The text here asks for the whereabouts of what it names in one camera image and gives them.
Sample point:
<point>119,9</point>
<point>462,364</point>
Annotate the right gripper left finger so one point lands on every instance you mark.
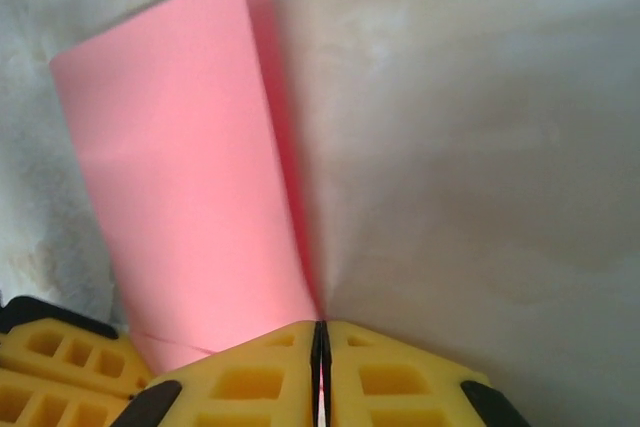
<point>300,387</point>

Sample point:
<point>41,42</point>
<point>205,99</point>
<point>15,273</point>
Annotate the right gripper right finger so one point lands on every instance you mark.
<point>340,387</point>

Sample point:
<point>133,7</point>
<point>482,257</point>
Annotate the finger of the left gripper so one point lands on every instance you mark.
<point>65,332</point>
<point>75,392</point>

